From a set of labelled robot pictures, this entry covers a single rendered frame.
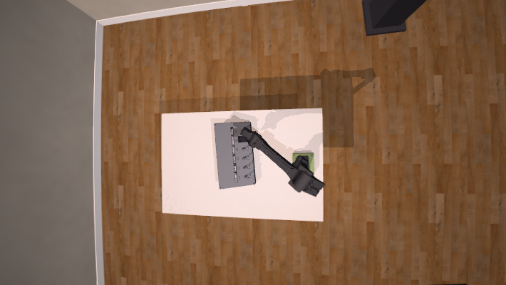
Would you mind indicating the grey switch panel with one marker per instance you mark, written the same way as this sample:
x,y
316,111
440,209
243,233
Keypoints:
x,y
235,160

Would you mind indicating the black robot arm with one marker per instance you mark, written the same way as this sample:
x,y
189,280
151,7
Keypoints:
x,y
303,180

